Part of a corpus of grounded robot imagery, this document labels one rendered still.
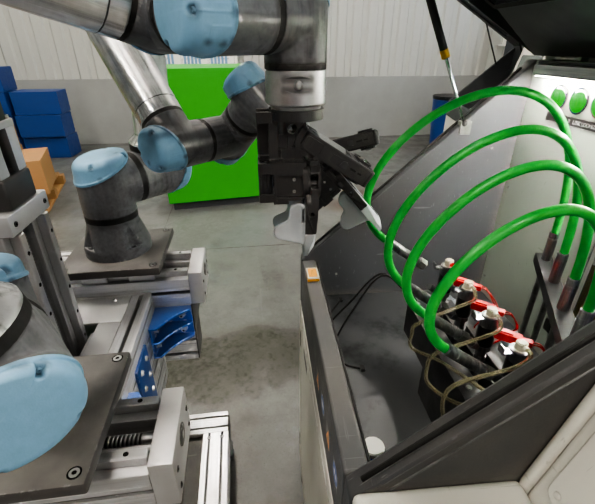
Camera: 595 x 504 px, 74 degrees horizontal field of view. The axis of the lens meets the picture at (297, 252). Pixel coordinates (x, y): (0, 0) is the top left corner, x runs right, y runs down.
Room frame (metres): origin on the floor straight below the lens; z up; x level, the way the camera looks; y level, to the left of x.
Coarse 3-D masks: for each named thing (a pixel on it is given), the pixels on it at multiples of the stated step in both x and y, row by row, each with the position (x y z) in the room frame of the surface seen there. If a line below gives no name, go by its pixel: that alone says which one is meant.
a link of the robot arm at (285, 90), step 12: (276, 72) 0.50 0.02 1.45; (288, 72) 0.49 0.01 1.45; (300, 72) 0.49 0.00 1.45; (312, 72) 0.49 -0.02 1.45; (324, 72) 0.51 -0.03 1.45; (276, 84) 0.50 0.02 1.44; (288, 84) 0.49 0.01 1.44; (300, 84) 0.48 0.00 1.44; (312, 84) 0.49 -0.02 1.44; (324, 84) 0.51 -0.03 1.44; (276, 96) 0.50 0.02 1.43; (288, 96) 0.49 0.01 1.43; (300, 96) 0.49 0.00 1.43; (312, 96) 0.49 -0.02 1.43; (324, 96) 0.51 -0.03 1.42; (276, 108) 0.50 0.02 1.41; (288, 108) 0.50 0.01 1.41; (300, 108) 0.50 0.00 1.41; (312, 108) 0.50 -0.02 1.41
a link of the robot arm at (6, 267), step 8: (0, 256) 0.40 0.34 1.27; (8, 256) 0.39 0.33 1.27; (16, 256) 0.40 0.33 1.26; (0, 264) 0.37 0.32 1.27; (8, 264) 0.37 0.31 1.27; (16, 264) 0.38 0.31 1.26; (0, 272) 0.36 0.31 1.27; (8, 272) 0.37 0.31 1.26; (16, 272) 0.37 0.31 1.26; (24, 272) 0.38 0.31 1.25; (0, 280) 0.35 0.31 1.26; (8, 280) 0.36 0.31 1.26; (16, 280) 0.37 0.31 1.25; (24, 280) 0.38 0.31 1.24; (24, 288) 0.37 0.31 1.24; (32, 288) 0.40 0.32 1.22; (32, 296) 0.37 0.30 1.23; (32, 304) 0.35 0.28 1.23; (40, 304) 0.37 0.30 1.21
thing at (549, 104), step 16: (464, 96) 0.66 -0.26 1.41; (480, 96) 0.66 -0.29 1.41; (528, 96) 0.67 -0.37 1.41; (544, 96) 0.67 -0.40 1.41; (432, 112) 0.66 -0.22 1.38; (560, 112) 0.67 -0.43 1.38; (416, 128) 0.65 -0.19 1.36; (560, 128) 0.68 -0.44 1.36; (400, 144) 0.65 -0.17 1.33; (384, 160) 0.65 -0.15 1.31; (368, 192) 0.65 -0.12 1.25; (368, 224) 0.65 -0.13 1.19; (560, 224) 0.68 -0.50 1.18; (384, 240) 0.65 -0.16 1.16
